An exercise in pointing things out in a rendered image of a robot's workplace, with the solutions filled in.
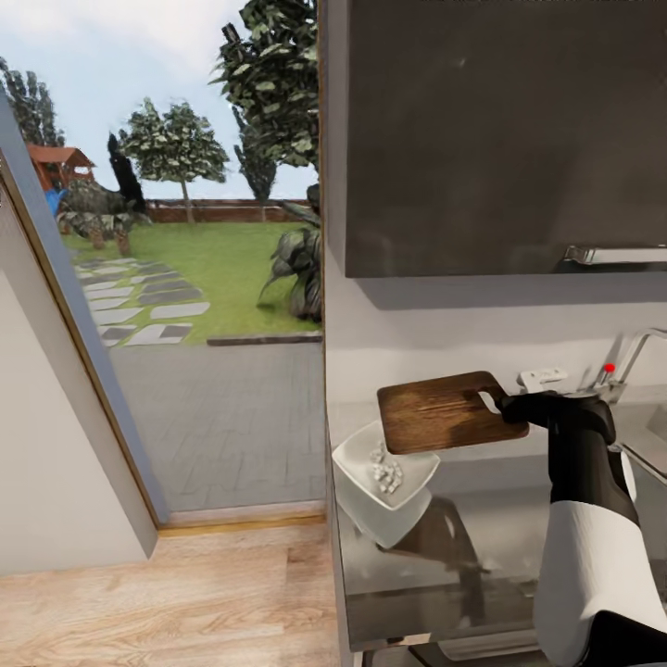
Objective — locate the drop in sink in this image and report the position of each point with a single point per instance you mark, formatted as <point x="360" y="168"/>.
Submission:
<point x="641" y="427"/>

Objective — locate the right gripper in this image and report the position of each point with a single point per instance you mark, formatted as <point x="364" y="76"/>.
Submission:
<point x="516" y="408"/>

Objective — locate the fixed window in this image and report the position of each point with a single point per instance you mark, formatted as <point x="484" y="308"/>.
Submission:
<point x="163" y="159"/>

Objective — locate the bowl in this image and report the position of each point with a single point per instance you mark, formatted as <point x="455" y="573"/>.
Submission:
<point x="355" y="460"/>

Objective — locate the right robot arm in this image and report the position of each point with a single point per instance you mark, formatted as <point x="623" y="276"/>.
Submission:
<point x="596" y="603"/>

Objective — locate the cabinet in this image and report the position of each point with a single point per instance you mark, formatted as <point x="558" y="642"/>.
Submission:
<point x="497" y="137"/>

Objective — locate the cutting board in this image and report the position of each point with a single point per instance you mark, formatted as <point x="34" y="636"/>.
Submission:
<point x="442" y="413"/>

